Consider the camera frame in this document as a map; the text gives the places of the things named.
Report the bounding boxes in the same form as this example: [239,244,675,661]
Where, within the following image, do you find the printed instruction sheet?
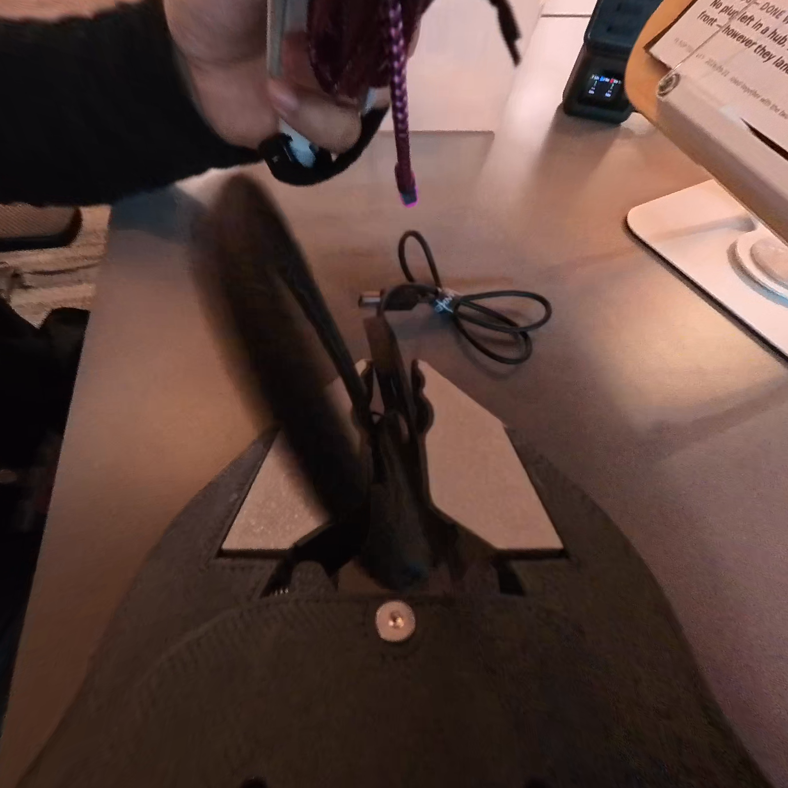
[651,0,788,155]

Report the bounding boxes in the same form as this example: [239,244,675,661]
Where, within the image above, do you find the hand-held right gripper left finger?
[222,360,374,573]

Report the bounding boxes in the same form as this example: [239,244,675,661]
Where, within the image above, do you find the magenta braided usb cable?
[308,0,524,210]

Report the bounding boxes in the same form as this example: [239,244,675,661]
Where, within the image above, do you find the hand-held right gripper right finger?
[412,360,564,567]

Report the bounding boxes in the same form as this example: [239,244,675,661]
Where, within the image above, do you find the black charger with display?
[563,0,666,126]

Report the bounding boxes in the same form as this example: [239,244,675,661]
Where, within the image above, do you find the white stand base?
[628,179,788,358]

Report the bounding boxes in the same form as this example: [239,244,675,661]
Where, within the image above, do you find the black braided cable orange plugs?
[203,179,376,543]

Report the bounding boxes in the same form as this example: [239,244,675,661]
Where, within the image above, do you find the black hub cable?
[360,231,552,365]

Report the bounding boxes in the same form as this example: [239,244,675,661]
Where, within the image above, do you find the wooden sign board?
[625,0,788,358]

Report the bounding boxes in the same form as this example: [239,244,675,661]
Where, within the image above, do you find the person's left forearm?
[0,0,266,207]

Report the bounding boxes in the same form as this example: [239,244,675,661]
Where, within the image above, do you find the person's left hand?
[166,0,373,151]

